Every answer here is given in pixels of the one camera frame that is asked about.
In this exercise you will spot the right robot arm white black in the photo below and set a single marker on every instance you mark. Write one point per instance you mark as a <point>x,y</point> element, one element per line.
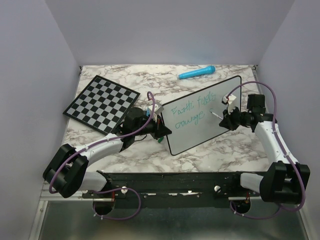
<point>285,179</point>

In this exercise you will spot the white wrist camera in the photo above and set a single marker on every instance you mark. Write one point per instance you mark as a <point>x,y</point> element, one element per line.
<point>230,101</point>
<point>158,108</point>

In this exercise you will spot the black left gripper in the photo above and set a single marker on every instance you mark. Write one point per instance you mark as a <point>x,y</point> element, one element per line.
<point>160,130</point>

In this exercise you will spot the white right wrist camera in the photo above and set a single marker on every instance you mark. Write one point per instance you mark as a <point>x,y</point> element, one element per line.
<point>230,101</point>

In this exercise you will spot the blue lego brick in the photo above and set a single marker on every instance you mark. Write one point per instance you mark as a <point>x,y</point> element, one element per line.
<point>148,111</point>

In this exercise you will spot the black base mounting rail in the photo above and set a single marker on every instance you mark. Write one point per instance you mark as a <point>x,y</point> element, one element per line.
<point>170,190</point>

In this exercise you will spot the aluminium extrusion frame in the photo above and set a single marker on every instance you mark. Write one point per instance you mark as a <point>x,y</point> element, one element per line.
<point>45,195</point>

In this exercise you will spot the green whiteboard marker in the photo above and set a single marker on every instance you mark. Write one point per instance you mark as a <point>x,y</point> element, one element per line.
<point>216,115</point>

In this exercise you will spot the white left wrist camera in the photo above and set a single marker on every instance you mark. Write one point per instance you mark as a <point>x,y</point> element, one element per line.
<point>158,108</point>

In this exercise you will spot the blue toy microphone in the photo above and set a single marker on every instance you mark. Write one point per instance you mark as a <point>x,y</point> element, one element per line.
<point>198,72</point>

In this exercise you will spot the green marker cap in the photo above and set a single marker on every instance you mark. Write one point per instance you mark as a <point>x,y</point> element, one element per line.
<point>160,140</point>

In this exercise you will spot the black and silver chessboard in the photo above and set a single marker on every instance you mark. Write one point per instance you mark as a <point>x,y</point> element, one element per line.
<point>102,105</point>

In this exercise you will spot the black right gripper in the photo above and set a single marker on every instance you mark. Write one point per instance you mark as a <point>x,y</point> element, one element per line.
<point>228,119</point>

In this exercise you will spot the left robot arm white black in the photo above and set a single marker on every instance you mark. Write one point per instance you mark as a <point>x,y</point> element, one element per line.
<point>67,171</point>

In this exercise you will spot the white whiteboard black frame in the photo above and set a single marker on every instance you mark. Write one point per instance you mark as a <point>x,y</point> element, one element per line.
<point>190,119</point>

